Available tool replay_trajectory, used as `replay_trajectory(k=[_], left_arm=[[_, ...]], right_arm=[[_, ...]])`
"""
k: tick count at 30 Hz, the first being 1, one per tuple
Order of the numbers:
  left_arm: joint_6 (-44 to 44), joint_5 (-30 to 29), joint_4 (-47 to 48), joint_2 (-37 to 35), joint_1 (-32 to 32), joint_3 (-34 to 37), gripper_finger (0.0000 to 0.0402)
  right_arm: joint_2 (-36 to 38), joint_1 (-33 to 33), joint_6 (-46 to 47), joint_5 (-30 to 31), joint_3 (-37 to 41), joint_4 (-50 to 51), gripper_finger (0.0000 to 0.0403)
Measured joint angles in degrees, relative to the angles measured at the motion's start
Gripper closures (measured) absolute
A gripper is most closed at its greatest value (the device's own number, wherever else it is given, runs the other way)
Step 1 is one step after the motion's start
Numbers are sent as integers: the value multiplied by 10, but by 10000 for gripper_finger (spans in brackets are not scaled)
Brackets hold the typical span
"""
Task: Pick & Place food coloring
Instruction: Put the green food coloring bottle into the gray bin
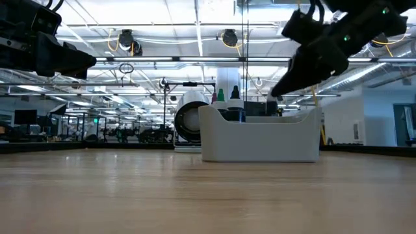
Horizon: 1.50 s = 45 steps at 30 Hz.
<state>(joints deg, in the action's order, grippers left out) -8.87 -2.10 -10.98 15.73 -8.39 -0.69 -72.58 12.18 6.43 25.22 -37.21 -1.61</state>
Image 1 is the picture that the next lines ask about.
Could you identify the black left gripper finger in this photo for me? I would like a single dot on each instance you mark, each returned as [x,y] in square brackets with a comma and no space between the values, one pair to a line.
[61,60]
[79,74]

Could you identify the large black-capped coloring bottle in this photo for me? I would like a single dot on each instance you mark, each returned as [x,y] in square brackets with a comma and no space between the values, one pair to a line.
[234,105]

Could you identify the large green-capped coloring bottle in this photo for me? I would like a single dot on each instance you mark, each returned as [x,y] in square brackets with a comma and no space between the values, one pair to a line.
[221,97]

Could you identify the large purple-capped coloring bottle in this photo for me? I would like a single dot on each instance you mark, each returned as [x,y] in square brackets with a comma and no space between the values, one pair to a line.
[214,97]

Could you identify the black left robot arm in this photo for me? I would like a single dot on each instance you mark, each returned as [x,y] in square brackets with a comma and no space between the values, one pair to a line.
[19,19]

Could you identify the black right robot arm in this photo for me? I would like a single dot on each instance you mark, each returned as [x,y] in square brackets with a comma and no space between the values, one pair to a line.
[367,22]

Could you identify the black perforated computer case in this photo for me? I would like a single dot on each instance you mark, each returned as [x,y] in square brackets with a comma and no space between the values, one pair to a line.
[255,109]

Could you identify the black background monitor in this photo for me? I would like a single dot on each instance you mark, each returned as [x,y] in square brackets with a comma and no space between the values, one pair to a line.
[25,117]

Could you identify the white round building column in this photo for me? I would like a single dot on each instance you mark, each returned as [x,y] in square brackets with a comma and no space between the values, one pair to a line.
[227,81]

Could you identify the teal framed door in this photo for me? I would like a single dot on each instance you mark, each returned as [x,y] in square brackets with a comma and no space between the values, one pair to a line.
[404,125]

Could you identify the black aluminium rig frame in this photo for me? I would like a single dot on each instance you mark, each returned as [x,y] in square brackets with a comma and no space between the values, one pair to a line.
[208,59]

